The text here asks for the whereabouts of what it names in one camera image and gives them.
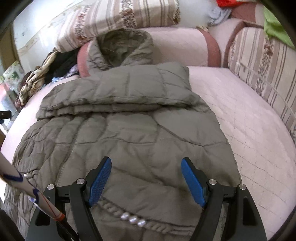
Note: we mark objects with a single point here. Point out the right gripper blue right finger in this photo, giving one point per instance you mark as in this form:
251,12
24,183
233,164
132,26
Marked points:
196,181

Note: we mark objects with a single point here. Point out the striped floral pillow left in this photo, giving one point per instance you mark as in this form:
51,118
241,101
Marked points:
89,21

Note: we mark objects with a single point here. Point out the pink bolster cushion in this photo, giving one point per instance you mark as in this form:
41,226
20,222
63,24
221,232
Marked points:
220,37
130,47

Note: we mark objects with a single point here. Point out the blue plastic bag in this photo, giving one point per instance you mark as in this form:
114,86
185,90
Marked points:
71,72

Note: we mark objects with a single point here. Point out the pink bolster cushion right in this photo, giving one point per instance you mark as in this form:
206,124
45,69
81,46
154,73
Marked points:
220,37

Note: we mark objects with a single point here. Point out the striped floral pillow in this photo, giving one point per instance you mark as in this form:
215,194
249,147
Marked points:
89,21
268,66

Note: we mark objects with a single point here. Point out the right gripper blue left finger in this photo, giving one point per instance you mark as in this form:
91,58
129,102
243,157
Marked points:
96,180

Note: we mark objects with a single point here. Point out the floral gift bag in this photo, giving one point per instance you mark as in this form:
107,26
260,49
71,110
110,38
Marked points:
13,76

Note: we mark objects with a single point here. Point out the black clothes pile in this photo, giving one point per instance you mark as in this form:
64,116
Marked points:
62,63

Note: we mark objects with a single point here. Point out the red cloth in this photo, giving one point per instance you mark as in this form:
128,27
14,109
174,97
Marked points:
228,3

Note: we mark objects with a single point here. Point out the beige brown patterned blanket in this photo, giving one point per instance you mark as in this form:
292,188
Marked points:
34,81

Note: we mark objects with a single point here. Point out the olive green puffer jacket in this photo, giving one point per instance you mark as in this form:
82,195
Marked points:
146,118

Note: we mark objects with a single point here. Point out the striped floral pillow right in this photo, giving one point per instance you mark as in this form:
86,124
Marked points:
268,66

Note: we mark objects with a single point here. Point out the lime green garment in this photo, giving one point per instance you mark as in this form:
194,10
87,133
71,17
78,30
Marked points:
273,28

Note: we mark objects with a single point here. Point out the pink bolster cushion centre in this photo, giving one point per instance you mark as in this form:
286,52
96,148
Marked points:
130,47

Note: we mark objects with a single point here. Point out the grey blue cloth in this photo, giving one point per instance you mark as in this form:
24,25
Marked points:
218,15

